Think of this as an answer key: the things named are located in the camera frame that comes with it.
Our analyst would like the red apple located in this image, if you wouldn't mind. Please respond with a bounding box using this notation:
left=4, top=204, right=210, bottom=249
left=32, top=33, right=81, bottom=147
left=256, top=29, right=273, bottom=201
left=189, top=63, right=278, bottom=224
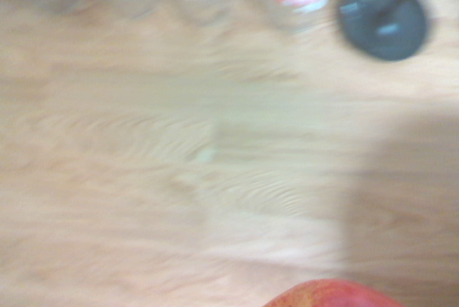
left=264, top=278, right=405, bottom=307

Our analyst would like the black round stand base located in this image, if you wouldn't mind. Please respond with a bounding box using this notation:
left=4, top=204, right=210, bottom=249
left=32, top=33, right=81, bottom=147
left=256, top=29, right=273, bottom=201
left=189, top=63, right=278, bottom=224
left=335, top=0, right=430, bottom=62

